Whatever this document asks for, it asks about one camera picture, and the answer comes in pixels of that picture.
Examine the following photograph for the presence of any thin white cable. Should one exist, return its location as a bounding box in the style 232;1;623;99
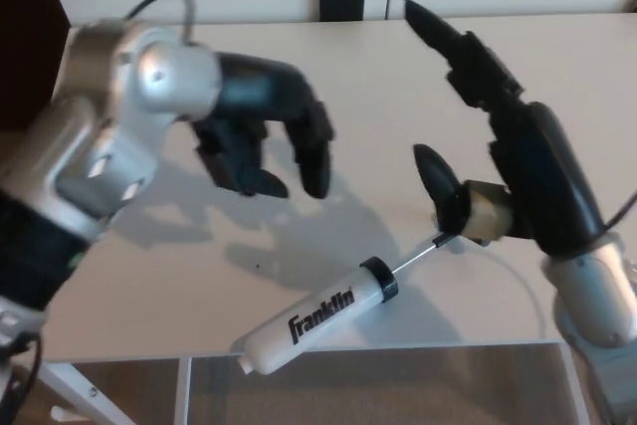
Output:
480;238;545;341

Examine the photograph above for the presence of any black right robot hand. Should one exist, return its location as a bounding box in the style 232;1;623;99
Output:
401;0;611;255

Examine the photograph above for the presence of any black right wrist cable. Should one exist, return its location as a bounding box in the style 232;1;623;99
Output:
603;194;637;238

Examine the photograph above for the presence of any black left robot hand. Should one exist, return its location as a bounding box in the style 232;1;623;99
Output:
190;51;336;200

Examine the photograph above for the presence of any dark brown panel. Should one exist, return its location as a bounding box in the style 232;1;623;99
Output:
0;0;72;130

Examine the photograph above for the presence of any white metal desk leg frame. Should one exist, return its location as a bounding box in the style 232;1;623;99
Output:
37;356;193;425
559;343;593;425

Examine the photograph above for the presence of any white air pump black handle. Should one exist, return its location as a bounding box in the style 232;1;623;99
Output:
233;232;457;377

